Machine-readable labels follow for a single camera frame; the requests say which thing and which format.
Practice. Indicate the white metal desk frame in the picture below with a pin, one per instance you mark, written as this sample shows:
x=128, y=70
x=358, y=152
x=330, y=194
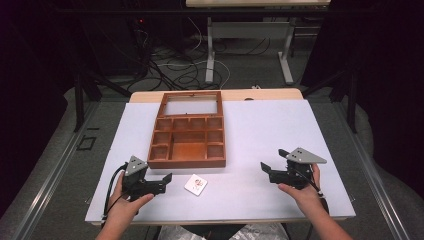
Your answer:
x=248, y=30

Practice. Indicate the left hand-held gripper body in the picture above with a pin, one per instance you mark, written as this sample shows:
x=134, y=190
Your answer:
x=135, y=181

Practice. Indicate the brown wooden compartment box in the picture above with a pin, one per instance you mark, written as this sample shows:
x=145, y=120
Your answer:
x=188, y=143

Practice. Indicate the white square card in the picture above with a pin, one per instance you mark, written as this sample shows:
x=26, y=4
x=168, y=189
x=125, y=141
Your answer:
x=195, y=184

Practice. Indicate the person's left hand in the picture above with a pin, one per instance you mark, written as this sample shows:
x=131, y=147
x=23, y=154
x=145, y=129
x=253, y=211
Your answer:
x=124, y=208

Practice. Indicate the black metal stand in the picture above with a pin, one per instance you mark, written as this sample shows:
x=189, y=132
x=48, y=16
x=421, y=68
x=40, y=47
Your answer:
x=350, y=96
x=81, y=96

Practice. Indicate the black power strip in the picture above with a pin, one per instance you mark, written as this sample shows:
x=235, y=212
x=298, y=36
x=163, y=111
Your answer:
x=141, y=43

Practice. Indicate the aluminium floor rail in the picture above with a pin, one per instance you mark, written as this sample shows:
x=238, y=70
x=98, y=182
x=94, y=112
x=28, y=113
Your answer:
x=373, y=180
x=50, y=180

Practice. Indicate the person's patterned trousers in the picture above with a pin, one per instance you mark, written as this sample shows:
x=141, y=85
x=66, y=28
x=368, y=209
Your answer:
x=260, y=232

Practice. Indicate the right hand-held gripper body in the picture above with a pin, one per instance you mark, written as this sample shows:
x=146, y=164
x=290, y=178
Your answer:
x=296, y=170

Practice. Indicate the person's right hand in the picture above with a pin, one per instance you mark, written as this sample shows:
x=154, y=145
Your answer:
x=305, y=196

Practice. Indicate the white table mat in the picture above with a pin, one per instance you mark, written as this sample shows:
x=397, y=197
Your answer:
x=253, y=133

